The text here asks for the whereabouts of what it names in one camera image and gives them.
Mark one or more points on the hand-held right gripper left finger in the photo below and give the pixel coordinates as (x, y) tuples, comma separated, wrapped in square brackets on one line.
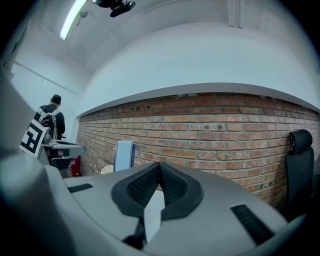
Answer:
[(105, 195)]

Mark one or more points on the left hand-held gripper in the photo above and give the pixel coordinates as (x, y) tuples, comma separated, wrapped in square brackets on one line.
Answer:
[(32, 138)]

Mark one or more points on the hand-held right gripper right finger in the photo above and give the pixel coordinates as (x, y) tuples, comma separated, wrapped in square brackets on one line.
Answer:
[(215, 212)]

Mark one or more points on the red container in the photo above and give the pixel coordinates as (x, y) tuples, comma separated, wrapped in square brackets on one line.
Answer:
[(76, 166)]

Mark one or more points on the black office chair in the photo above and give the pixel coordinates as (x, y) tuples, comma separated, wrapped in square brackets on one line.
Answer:
[(300, 170)]

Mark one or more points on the ceiling tube light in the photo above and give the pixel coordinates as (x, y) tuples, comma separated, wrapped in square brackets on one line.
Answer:
[(71, 21)]

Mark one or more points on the white ceiling pipe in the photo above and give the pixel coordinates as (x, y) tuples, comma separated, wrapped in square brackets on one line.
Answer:
[(235, 12)]

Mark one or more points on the black ceiling camera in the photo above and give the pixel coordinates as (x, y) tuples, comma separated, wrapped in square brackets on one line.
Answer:
[(120, 8)]

